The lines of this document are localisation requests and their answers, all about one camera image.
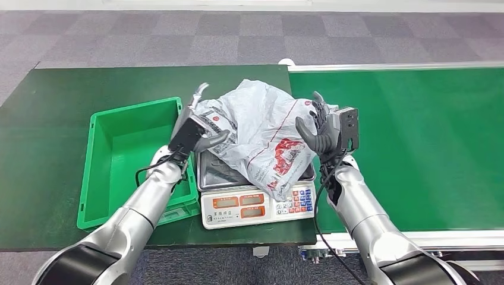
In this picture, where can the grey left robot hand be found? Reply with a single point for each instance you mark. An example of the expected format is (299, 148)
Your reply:
(212, 139)

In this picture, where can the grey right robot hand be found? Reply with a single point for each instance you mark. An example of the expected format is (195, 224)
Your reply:
(325, 139)

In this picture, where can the white plastic mailer package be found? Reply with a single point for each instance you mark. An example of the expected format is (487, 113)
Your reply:
(260, 126)

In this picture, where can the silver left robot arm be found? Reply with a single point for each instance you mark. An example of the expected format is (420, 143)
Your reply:
(130, 220)

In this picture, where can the green conveyor belt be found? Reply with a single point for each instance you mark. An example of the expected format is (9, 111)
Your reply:
(425, 137)

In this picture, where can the white electronic scale steel tray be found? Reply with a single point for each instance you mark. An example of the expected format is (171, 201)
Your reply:
(236, 204)

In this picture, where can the white round cap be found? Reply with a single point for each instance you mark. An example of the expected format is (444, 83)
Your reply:
(286, 61)

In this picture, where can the green plastic crate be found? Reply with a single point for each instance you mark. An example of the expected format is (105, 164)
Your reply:
(126, 157)

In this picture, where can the white table leg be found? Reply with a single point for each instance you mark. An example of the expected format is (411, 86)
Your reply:
(261, 251)

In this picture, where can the black round base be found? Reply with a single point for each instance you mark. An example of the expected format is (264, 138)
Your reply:
(471, 276)

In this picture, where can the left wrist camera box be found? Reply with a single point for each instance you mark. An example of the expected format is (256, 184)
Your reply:
(187, 135)

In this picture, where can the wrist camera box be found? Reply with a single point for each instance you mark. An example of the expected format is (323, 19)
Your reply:
(348, 126)
(187, 135)

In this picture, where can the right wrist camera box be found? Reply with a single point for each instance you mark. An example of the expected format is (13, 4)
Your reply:
(348, 126)

